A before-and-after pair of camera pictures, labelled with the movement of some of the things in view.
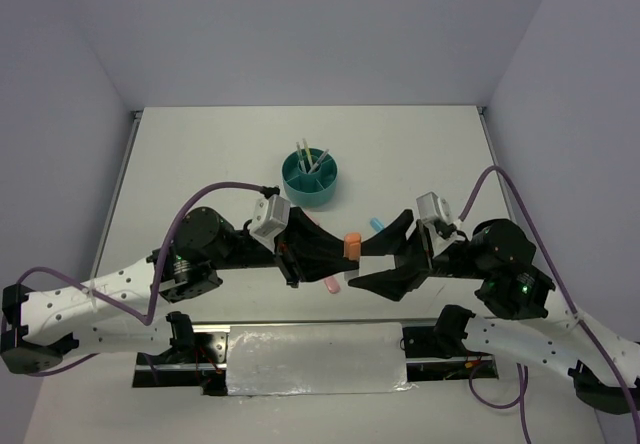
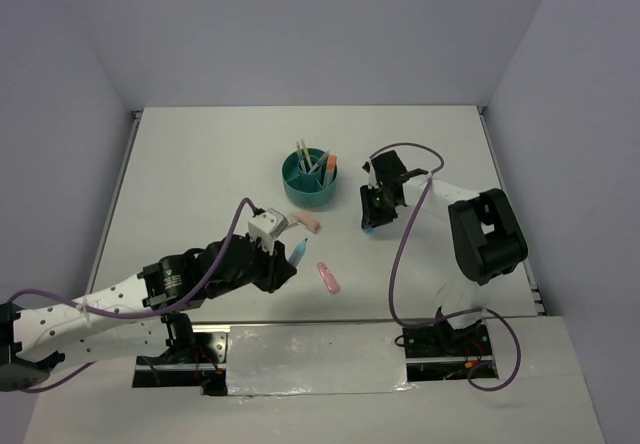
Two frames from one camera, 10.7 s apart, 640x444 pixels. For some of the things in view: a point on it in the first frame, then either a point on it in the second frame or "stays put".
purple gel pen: [322, 157] stays put
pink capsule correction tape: [332, 285] stays put
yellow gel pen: [307, 152] stays put
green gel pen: [302, 165] stays put
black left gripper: [305, 252] → [278, 269]
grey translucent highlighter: [375, 264] → [330, 170]
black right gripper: [411, 262] → [371, 217]
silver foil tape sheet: [313, 359] stays put
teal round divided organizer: [310, 177] stays put
